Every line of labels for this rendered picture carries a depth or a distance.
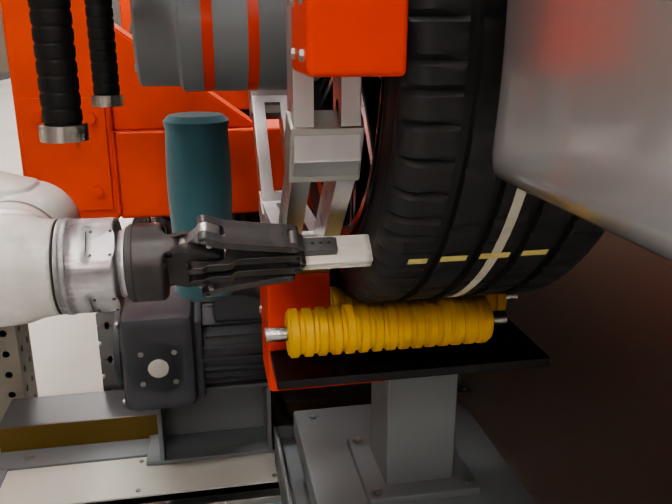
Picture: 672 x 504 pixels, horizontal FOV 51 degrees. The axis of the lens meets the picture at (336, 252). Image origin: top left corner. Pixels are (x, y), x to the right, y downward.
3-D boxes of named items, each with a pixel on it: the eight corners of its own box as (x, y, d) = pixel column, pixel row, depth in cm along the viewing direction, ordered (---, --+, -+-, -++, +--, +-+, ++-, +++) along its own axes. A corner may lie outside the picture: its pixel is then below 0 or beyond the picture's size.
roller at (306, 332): (513, 348, 85) (516, 303, 83) (268, 369, 80) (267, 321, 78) (494, 329, 90) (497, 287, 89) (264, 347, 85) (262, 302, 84)
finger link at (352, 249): (299, 240, 70) (300, 236, 70) (367, 237, 72) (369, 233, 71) (302, 267, 69) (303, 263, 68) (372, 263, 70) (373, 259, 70)
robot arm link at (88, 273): (48, 290, 60) (121, 286, 61) (54, 199, 64) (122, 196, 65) (70, 330, 68) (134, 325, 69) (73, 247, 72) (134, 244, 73)
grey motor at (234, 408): (361, 468, 130) (363, 290, 119) (125, 494, 122) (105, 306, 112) (342, 418, 147) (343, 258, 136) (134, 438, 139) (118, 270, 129)
